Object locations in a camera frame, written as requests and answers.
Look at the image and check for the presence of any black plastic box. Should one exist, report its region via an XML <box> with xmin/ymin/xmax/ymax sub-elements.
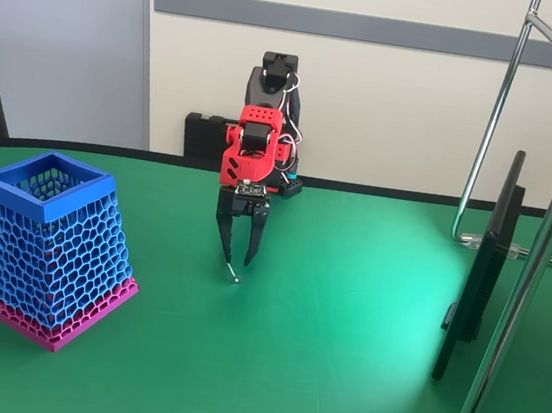
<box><xmin>180</xmin><ymin>111</ymin><xmax>240</xmax><ymax>165</ymax></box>

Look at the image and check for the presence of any white red servo wire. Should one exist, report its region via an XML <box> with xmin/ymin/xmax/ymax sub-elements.
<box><xmin>274</xmin><ymin>110</ymin><xmax>309</xmax><ymax>163</ymax></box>
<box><xmin>277</xmin><ymin>69</ymin><xmax>304</xmax><ymax>115</ymax></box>

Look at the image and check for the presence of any small camera circuit board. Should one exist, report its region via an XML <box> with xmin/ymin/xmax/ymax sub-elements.
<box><xmin>234</xmin><ymin>179</ymin><xmax>268</xmax><ymax>200</ymax></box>

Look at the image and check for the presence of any blue and pink lattice basket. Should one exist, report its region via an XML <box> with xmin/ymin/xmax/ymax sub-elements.
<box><xmin>0</xmin><ymin>144</ymin><xmax>155</xmax><ymax>364</ymax></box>

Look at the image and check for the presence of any thin yellow stick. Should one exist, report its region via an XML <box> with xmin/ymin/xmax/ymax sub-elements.
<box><xmin>223</xmin><ymin>259</ymin><xmax>244</xmax><ymax>285</ymax></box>

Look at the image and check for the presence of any flat LED light panel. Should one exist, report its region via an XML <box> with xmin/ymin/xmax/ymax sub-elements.
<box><xmin>430</xmin><ymin>142</ymin><xmax>534</xmax><ymax>392</ymax></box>

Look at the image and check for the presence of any clear plastic clip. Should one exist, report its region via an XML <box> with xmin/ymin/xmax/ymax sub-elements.
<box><xmin>457</xmin><ymin>230</ymin><xmax>525</xmax><ymax>262</ymax></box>

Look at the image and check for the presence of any green table cloth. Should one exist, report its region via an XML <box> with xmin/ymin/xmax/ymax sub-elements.
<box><xmin>0</xmin><ymin>131</ymin><xmax>552</xmax><ymax>413</ymax></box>

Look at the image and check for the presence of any grey wall rail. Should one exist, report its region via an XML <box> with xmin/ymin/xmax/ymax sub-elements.
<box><xmin>150</xmin><ymin>0</ymin><xmax>552</xmax><ymax>70</ymax></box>

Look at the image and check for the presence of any chrome tube stand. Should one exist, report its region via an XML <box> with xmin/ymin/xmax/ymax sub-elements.
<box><xmin>428</xmin><ymin>0</ymin><xmax>552</xmax><ymax>413</ymax></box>

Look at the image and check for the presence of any black table clamp teal ring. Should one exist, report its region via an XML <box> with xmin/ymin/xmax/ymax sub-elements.
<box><xmin>276</xmin><ymin>156</ymin><xmax>308</xmax><ymax>204</ymax></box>

